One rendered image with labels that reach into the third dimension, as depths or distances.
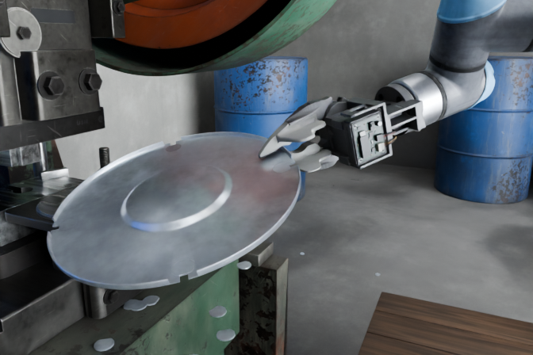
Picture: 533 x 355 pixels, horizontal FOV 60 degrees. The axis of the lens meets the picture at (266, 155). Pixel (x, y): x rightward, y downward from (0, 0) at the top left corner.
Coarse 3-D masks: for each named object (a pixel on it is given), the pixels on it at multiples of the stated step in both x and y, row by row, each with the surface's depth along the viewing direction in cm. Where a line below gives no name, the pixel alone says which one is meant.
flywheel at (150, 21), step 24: (144, 0) 94; (168, 0) 91; (192, 0) 89; (216, 0) 83; (240, 0) 81; (264, 0) 79; (288, 0) 85; (144, 24) 91; (168, 24) 88; (192, 24) 86; (216, 24) 84; (240, 24) 83; (264, 24) 90; (168, 48) 90
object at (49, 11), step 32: (32, 0) 55; (64, 0) 59; (32, 32) 54; (64, 32) 59; (0, 64) 52; (32, 64) 53; (64, 64) 56; (0, 96) 53; (32, 96) 54; (64, 96) 57; (96, 96) 61
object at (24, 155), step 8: (0, 152) 62; (8, 152) 62; (16, 152) 62; (24, 152) 63; (32, 152) 64; (40, 152) 66; (0, 160) 63; (8, 160) 62; (16, 160) 62; (24, 160) 63; (32, 160) 64
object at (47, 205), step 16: (64, 192) 63; (16, 208) 59; (32, 208) 59; (48, 208) 57; (32, 224) 55; (48, 224) 54; (96, 288) 57; (144, 288) 64; (96, 304) 57; (112, 304) 59
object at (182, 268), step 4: (184, 260) 44; (188, 260) 44; (176, 264) 43; (180, 264) 43; (184, 264) 43; (188, 264) 43; (192, 264) 43; (172, 268) 43; (176, 268) 43; (180, 268) 43; (184, 268) 43; (188, 268) 43; (192, 268) 42; (172, 272) 42; (176, 272) 42; (180, 272) 42; (184, 272) 42; (188, 272) 42; (180, 276) 42
